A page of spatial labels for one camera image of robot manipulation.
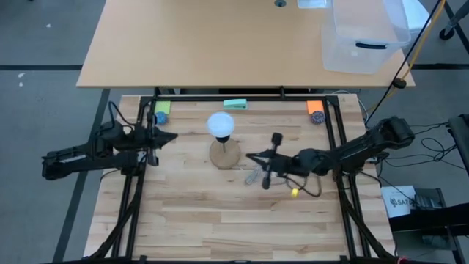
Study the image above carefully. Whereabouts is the green sticky note pad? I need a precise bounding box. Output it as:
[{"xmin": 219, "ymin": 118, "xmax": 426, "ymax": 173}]
[{"xmin": 154, "ymin": 100, "xmax": 172, "ymax": 115}]

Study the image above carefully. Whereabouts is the orange sticky note pad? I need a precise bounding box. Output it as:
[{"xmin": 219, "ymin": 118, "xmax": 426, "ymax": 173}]
[{"xmin": 306, "ymin": 100, "xmax": 325, "ymax": 115}]

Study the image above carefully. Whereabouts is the round wooden lamp base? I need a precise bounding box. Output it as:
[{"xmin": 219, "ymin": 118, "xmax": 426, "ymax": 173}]
[{"xmin": 209, "ymin": 134, "xmax": 242, "ymax": 170}]

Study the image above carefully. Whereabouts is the white flood light bulb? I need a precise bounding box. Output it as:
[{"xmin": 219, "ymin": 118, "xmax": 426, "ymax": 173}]
[{"xmin": 206, "ymin": 111, "xmax": 236, "ymax": 139}]

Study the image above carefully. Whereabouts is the mint green stapler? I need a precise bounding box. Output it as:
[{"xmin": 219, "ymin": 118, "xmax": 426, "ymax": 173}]
[{"xmin": 223, "ymin": 98, "xmax": 249, "ymax": 111}]

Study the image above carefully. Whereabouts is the white desk label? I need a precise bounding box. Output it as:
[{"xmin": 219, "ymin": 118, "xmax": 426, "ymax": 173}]
[{"xmin": 296, "ymin": 0, "xmax": 328, "ymax": 10}]

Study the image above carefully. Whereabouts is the black seat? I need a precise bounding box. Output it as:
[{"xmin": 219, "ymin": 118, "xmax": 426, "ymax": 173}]
[{"xmin": 447, "ymin": 113, "xmax": 469, "ymax": 177}]

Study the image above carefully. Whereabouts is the black caster leg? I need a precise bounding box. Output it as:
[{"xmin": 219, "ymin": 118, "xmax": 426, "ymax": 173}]
[{"xmin": 438, "ymin": 0, "xmax": 469, "ymax": 41}]

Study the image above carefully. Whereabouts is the black aluminium table frame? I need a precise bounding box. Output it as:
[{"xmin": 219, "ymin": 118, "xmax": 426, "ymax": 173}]
[{"xmin": 87, "ymin": 94, "xmax": 396, "ymax": 263}]

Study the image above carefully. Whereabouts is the black equipment cart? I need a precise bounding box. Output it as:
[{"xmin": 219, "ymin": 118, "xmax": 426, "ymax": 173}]
[{"xmin": 388, "ymin": 203, "xmax": 469, "ymax": 235}]

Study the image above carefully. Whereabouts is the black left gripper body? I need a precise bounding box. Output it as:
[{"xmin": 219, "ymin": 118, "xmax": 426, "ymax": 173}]
[{"xmin": 130, "ymin": 111, "xmax": 159, "ymax": 166}]

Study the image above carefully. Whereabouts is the clear plastic storage bin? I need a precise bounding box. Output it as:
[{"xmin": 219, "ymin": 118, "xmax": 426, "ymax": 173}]
[{"xmin": 321, "ymin": 0, "xmax": 412, "ymax": 76}]

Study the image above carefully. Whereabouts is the white printed cardboard box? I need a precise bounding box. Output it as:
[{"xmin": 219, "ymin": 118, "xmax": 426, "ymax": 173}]
[{"xmin": 380, "ymin": 185, "xmax": 418, "ymax": 219}]

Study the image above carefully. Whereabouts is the dark grey floor box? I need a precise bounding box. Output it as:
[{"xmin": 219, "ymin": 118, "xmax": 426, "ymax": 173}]
[{"xmin": 413, "ymin": 188, "xmax": 446, "ymax": 210}]

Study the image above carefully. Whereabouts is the bagged grey cable bundle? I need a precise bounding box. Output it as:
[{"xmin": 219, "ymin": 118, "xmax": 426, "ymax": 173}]
[{"xmin": 244, "ymin": 165, "xmax": 265, "ymax": 186}]

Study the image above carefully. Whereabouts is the light wooden desk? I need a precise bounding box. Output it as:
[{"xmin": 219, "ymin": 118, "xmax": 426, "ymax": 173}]
[{"xmin": 75, "ymin": 0, "xmax": 416, "ymax": 89}]

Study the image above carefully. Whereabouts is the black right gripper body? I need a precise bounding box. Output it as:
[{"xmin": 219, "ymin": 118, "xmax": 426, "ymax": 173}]
[{"xmin": 262, "ymin": 132, "xmax": 298, "ymax": 190}]

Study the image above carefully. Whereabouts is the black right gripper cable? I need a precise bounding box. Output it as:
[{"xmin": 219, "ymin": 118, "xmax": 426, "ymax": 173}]
[{"xmin": 281, "ymin": 175, "xmax": 323, "ymax": 198}]

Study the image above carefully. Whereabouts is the yellow pole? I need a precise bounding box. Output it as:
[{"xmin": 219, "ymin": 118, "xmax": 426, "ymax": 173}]
[{"xmin": 366, "ymin": 0, "xmax": 447, "ymax": 114}]

